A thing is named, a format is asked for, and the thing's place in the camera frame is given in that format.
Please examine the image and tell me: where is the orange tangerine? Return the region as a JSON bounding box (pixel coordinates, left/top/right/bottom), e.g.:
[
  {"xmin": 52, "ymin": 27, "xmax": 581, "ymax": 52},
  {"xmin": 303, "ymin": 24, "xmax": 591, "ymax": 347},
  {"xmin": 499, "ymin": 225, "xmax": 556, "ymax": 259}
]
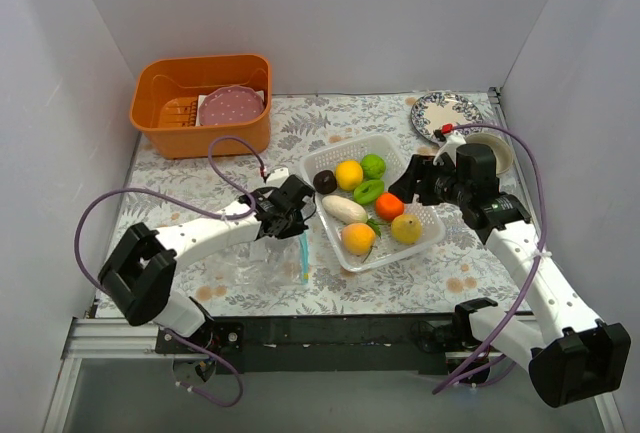
[{"xmin": 375, "ymin": 192, "xmax": 405, "ymax": 222}]

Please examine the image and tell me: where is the green avocado half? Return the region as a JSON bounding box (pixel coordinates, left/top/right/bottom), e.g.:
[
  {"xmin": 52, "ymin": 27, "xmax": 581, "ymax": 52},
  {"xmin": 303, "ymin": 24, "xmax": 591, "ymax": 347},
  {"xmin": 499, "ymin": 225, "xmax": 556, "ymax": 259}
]
[{"xmin": 353, "ymin": 179, "xmax": 385, "ymax": 205}]

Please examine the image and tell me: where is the clear zip top bag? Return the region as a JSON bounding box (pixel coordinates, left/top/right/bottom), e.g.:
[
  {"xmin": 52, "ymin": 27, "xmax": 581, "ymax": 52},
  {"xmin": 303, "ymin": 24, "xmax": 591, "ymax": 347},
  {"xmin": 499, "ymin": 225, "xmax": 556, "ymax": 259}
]
[{"xmin": 205, "ymin": 234, "xmax": 310, "ymax": 292}]

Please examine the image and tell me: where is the white radish with leaves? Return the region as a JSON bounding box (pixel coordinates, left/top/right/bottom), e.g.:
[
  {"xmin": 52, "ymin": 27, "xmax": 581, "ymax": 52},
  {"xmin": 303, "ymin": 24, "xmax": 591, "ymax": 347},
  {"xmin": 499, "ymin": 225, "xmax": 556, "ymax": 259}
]
[{"xmin": 321, "ymin": 194, "xmax": 381, "ymax": 237}]

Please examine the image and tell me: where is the orange yellow peach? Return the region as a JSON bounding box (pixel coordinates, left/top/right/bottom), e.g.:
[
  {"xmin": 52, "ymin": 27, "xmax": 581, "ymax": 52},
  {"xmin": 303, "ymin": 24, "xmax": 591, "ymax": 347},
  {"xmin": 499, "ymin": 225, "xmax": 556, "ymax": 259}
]
[{"xmin": 341, "ymin": 223, "xmax": 377, "ymax": 256}]

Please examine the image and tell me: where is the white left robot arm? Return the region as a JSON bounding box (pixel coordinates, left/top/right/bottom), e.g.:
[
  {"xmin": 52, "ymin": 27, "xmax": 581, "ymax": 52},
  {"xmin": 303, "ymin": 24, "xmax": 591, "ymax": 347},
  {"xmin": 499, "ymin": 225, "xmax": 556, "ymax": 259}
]
[{"xmin": 98, "ymin": 175, "xmax": 315, "ymax": 353}]

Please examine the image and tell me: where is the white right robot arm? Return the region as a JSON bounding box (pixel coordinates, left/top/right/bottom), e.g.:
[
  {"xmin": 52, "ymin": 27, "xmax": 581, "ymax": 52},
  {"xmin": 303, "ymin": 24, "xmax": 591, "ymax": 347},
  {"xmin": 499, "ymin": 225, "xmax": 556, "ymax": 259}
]
[{"xmin": 389, "ymin": 144, "xmax": 631, "ymax": 407}]

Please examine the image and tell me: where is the bumpy green lime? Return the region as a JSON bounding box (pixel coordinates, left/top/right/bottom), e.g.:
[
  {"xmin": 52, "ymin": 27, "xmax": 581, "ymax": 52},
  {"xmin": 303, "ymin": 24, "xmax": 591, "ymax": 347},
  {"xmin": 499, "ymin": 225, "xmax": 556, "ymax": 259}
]
[{"xmin": 360, "ymin": 154, "xmax": 386, "ymax": 179}]

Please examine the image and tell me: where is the beige ceramic bowl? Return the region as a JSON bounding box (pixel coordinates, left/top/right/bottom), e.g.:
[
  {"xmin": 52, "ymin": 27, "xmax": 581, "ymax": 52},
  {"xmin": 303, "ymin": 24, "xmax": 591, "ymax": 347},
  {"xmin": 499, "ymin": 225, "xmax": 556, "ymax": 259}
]
[{"xmin": 466, "ymin": 133, "xmax": 514, "ymax": 176}]

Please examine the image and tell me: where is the white perforated plastic basket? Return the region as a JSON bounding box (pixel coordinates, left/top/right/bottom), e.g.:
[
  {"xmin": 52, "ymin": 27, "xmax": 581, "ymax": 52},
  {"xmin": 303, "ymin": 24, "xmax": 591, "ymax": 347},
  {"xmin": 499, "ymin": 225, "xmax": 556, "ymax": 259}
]
[{"xmin": 299, "ymin": 133, "xmax": 446, "ymax": 272}]

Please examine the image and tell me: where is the yellow lemon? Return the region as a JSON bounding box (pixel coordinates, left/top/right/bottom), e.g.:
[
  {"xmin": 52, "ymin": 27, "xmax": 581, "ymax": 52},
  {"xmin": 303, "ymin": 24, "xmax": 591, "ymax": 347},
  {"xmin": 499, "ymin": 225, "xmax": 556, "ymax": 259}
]
[{"xmin": 335, "ymin": 160, "xmax": 364, "ymax": 191}]

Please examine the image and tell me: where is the blue floral ceramic plate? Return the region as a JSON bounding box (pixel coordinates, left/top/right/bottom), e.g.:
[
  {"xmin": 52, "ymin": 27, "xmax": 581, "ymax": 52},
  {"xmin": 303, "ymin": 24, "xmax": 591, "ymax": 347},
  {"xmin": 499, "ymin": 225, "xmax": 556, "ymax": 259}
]
[{"xmin": 410, "ymin": 91, "xmax": 484, "ymax": 145}]

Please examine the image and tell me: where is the pink polka dot plate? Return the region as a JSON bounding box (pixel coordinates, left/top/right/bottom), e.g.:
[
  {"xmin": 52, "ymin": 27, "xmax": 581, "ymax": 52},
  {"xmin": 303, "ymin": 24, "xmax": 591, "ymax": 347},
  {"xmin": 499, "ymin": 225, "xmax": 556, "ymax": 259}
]
[{"xmin": 196, "ymin": 85, "xmax": 265, "ymax": 126}]

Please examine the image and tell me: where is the orange dish rack insert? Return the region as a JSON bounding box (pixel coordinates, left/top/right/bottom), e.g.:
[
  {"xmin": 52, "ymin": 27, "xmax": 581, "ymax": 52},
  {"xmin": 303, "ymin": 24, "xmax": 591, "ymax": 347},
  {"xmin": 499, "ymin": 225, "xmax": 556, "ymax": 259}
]
[{"xmin": 157, "ymin": 96, "xmax": 198, "ymax": 129}]

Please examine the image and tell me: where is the orange plastic tub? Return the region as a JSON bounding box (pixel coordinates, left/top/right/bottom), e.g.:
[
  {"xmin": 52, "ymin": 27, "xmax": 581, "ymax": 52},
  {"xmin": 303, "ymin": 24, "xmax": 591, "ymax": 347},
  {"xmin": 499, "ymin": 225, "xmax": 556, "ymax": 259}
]
[{"xmin": 130, "ymin": 54, "xmax": 272, "ymax": 159}]

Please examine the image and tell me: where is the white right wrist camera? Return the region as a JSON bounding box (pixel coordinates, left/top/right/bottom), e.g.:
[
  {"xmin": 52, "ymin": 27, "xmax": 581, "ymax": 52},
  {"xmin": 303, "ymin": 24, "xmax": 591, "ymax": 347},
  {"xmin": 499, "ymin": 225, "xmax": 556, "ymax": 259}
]
[{"xmin": 433, "ymin": 124, "xmax": 466, "ymax": 165}]

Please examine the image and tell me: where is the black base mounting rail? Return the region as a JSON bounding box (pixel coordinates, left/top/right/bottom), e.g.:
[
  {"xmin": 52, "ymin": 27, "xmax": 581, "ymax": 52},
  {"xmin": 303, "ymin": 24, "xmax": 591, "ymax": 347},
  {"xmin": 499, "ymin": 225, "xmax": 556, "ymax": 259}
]
[{"xmin": 154, "ymin": 312, "xmax": 501, "ymax": 379}]

